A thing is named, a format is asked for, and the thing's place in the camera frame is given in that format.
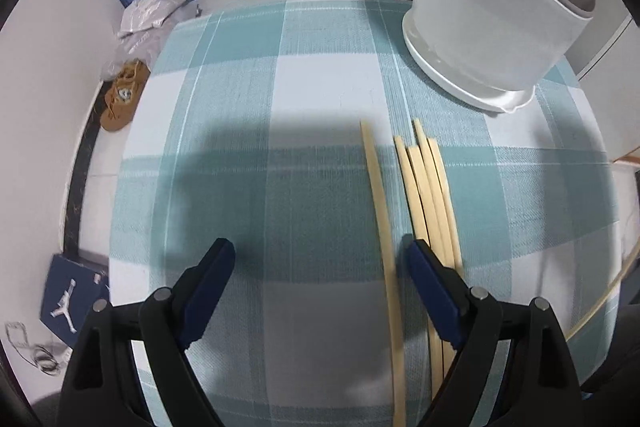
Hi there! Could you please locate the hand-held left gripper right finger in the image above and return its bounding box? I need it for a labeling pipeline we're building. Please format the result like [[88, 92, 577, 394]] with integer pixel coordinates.
[[403, 235, 584, 427]]

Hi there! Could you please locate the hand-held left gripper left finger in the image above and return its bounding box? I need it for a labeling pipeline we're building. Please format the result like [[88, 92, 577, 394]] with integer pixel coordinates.
[[56, 237, 236, 427]]

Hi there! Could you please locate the wooden chopstick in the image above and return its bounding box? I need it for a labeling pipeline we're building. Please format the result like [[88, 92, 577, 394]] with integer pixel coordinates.
[[565, 237, 640, 343], [426, 138, 464, 270], [406, 146, 453, 388], [394, 136, 443, 395], [360, 119, 407, 427], [412, 118, 457, 269]]

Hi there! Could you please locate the white utensil holder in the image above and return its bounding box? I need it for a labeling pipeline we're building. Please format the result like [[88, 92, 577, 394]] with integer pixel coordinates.
[[402, 0, 598, 114]]

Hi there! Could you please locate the teal checked tablecloth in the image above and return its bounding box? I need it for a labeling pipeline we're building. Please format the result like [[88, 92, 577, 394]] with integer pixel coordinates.
[[109, 0, 623, 427]]

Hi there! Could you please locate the blue shoe box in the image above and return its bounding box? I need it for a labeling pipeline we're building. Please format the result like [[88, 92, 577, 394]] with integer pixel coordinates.
[[40, 254, 111, 348]]

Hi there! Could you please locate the brown shoe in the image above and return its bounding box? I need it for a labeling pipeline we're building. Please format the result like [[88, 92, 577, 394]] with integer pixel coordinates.
[[100, 74, 146, 132], [117, 59, 151, 95]]

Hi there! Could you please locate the grey plastic parcel bag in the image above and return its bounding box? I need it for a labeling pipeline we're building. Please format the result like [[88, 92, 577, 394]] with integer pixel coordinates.
[[102, 29, 166, 80]]

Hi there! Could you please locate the white plastic parcel bag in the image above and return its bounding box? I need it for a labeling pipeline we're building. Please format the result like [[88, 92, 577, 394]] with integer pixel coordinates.
[[119, 0, 193, 38]]

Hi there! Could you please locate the white charger cable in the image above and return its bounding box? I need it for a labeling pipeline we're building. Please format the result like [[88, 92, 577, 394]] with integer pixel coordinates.
[[4, 321, 71, 375]]

